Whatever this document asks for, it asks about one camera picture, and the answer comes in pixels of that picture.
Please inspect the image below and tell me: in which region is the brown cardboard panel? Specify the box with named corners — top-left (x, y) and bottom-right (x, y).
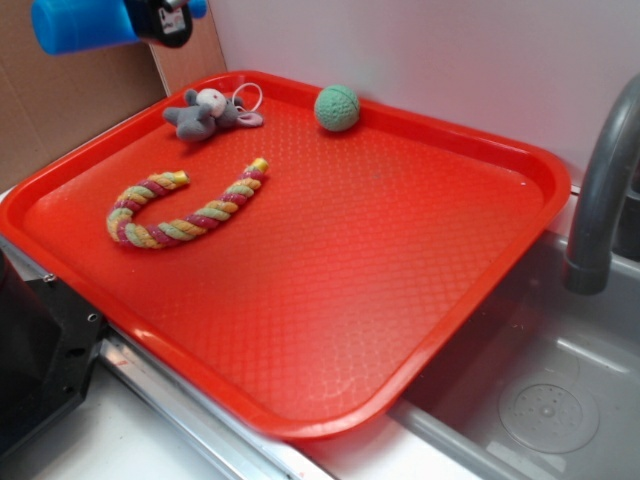
top-left (1, 1), bottom-right (226, 191)

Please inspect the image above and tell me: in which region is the red plastic tray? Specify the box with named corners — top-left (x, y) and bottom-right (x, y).
top-left (1, 71), bottom-right (571, 440)

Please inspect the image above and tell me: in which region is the grey toy faucet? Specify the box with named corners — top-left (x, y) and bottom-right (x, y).
top-left (562, 76), bottom-right (639, 295)

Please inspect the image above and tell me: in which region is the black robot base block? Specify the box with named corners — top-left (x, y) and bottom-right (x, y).
top-left (1, 255), bottom-right (106, 459)

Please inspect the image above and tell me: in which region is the multicolour twisted rope toy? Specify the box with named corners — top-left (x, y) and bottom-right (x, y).
top-left (106, 158), bottom-right (270, 250)

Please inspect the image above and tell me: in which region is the silver metal rail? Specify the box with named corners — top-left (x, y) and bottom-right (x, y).
top-left (0, 234), bottom-right (321, 480)

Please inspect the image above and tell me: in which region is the green rubber ball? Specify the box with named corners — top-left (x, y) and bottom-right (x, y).
top-left (314, 85), bottom-right (360, 132)

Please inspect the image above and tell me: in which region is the blue plastic bottle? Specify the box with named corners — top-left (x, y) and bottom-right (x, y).
top-left (31, 0), bottom-right (208, 55)

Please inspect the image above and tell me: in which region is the grey toy sink basin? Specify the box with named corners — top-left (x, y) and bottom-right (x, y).
top-left (390, 234), bottom-right (639, 479)

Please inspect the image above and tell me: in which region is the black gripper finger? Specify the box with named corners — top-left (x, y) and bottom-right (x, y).
top-left (124, 0), bottom-right (193, 49)

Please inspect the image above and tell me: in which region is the grey plush mouse toy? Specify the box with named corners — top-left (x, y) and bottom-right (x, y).
top-left (162, 83), bottom-right (264, 143)

